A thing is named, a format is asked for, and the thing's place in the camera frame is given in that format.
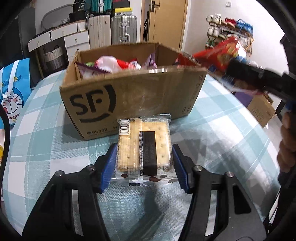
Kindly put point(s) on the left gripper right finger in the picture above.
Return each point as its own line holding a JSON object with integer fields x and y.
{"x": 236, "y": 216}

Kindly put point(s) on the brown cardboard SF box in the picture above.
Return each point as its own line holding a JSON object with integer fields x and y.
{"x": 94, "y": 105}

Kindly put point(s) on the silver aluminium suitcase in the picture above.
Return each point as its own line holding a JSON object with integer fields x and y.
{"x": 123, "y": 29}

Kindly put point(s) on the red triangular chip bag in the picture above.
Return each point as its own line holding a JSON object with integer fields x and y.
{"x": 219, "y": 56}

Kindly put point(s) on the wooden shoe rack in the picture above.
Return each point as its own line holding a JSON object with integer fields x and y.
{"x": 221, "y": 29}

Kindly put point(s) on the striped laundry basket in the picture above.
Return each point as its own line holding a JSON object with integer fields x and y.
{"x": 54, "y": 60}

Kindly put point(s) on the blue Doraemon gift bag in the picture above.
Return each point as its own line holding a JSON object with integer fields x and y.
{"x": 15, "y": 88}

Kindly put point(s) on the white red balloon glue bag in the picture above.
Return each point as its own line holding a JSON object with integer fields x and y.
{"x": 112, "y": 65}

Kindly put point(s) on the stacked shoe boxes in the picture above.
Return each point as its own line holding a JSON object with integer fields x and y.
{"x": 121, "y": 7}

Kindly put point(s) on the right hand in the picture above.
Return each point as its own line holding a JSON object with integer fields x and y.
{"x": 286, "y": 153}

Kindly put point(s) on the clear cracker biscuit pack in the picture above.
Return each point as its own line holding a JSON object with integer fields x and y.
{"x": 144, "y": 151}

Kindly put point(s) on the purple grape candy bag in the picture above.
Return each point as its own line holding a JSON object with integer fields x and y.
{"x": 150, "y": 63}

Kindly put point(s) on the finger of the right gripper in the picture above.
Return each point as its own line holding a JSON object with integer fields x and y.
{"x": 237, "y": 71}

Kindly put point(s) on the small cardboard box on floor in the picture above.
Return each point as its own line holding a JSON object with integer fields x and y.
{"x": 261, "y": 109}

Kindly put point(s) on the beige hard suitcase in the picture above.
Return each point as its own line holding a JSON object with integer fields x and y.
{"x": 99, "y": 31}

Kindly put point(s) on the teal hard suitcase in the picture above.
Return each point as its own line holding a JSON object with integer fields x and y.
{"x": 101, "y": 6}

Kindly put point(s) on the grey purple snack bag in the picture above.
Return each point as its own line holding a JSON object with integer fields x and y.
{"x": 88, "y": 72}

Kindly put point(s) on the white drawer desk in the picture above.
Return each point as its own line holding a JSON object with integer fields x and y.
{"x": 74, "y": 35}

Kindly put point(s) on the wooden door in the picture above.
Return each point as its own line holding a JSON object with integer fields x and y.
{"x": 163, "y": 22}

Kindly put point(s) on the plaid teal tablecloth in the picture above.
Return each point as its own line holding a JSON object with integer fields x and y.
{"x": 220, "y": 134}

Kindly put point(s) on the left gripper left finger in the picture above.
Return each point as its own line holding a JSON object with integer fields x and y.
{"x": 68, "y": 208}

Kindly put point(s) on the red Oreo snack pack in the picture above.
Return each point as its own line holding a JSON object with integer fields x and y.
{"x": 182, "y": 60}

